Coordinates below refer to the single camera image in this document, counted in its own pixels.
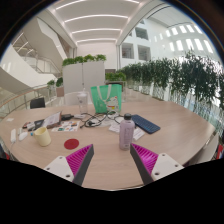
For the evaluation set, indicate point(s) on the white paper sheets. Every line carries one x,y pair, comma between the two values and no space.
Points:
138,134

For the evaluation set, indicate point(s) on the colourful sticker sheet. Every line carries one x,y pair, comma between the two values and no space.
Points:
66,126

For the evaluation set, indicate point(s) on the white cabinet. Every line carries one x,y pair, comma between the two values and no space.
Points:
83,79

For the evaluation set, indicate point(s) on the clear shaker bottle white lid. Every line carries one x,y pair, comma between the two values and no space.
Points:
82,101

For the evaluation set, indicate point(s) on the black chair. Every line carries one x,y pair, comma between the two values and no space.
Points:
37,102

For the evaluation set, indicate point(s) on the red and black phone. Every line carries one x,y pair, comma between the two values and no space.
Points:
25,125

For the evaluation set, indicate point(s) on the tall green plant hedge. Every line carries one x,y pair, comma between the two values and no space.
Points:
173,76

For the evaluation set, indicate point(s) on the ceiling light strips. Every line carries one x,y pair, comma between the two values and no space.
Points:
93,16

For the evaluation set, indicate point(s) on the open printed booklet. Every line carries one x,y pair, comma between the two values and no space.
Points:
51,120

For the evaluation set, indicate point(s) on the small white box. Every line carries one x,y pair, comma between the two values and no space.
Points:
30,126

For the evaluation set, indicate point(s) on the black charger block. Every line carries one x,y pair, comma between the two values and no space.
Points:
66,116

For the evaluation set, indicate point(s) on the flat round red coaster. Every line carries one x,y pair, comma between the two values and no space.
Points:
71,144

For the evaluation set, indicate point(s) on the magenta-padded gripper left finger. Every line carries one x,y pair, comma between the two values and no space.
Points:
79,159

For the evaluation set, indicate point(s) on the white paper slip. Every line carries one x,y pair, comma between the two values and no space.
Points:
10,119

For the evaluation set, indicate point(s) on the white computer mouse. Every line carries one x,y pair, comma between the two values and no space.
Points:
23,135

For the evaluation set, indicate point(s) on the wooden handrail glass railing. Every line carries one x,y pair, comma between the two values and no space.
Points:
20,98

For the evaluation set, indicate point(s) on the pale yellow mug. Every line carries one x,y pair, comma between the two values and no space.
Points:
42,136

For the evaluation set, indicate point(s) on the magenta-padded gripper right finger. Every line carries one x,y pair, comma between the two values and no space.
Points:
145,158

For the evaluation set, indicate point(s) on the dark blue keyboard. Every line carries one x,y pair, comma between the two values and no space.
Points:
145,124

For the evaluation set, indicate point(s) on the green tote bag cat print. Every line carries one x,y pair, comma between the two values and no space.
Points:
106,98

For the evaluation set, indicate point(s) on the black wallet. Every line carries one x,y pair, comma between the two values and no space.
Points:
38,124

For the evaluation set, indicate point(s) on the small green plant row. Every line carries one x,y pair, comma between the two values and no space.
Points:
83,59

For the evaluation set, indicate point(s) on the green shelf planter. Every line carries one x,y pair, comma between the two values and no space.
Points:
115,76

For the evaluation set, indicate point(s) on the lilac drink bottle black cap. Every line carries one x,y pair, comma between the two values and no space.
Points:
126,133

